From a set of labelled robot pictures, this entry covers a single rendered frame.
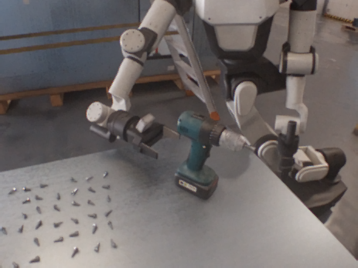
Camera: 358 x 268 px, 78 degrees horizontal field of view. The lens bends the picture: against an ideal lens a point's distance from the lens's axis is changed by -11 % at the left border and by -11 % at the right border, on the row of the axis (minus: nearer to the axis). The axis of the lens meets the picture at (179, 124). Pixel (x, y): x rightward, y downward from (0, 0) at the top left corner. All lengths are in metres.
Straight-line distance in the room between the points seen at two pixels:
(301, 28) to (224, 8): 0.27
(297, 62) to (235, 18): 0.27
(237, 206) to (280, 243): 0.14
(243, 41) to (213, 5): 0.15
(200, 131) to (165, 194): 0.23
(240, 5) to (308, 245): 0.70
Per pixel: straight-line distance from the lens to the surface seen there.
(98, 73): 2.61
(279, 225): 0.70
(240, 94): 0.95
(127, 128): 0.74
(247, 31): 0.85
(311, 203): 1.50
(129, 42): 0.81
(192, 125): 0.57
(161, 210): 0.67
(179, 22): 1.81
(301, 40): 0.92
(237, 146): 0.55
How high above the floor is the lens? 1.18
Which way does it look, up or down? 33 degrees down
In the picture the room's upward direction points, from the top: 3 degrees clockwise
